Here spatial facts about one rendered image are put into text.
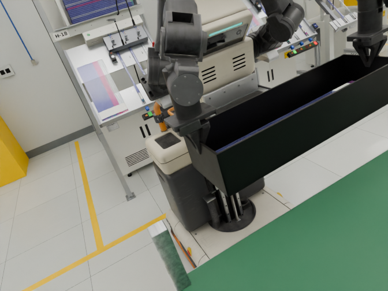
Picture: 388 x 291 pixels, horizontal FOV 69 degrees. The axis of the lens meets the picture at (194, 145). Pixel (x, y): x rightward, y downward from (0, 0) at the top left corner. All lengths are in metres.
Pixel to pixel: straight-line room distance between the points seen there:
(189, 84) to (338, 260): 0.40
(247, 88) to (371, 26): 0.40
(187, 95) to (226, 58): 0.52
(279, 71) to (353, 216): 2.69
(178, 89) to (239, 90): 0.56
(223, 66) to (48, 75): 3.30
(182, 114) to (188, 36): 0.15
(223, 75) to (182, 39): 0.48
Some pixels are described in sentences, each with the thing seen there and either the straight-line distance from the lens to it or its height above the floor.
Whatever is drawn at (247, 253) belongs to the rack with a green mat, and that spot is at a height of 0.95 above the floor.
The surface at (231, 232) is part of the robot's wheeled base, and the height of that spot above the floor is 0.28.
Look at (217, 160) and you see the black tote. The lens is 0.57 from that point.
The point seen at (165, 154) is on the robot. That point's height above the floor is 0.80.
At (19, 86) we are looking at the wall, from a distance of 4.14.
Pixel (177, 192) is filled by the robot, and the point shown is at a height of 0.59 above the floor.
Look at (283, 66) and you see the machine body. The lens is 3.28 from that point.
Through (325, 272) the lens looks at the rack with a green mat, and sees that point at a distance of 0.58.
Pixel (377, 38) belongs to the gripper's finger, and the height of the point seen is 1.18.
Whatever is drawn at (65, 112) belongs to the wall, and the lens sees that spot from 4.20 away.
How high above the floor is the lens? 1.43
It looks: 29 degrees down
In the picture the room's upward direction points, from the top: 17 degrees counter-clockwise
